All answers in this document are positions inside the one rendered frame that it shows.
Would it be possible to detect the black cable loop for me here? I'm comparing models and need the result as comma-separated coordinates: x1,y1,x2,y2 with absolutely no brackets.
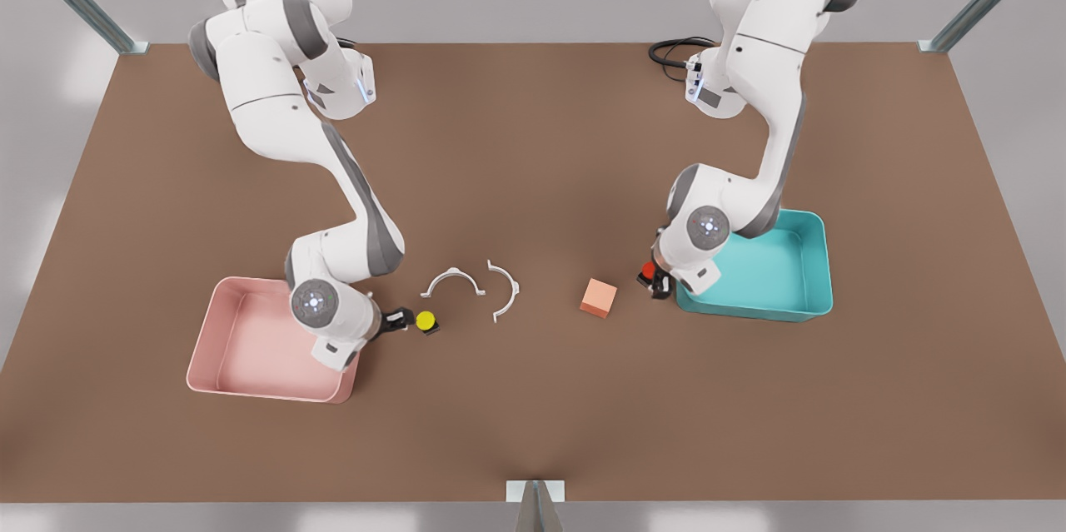
648,37,719,84

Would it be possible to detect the blue storage box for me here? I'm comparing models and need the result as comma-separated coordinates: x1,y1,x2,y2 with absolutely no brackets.
674,209,834,323

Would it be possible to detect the white curved clip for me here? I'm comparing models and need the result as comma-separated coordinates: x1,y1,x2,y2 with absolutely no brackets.
420,266,486,300
486,260,521,324

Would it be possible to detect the pink storage box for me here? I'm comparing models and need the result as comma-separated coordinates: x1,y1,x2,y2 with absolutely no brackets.
186,276,361,405

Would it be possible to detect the orange cube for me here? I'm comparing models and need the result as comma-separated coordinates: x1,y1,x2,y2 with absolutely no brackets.
580,278,619,319

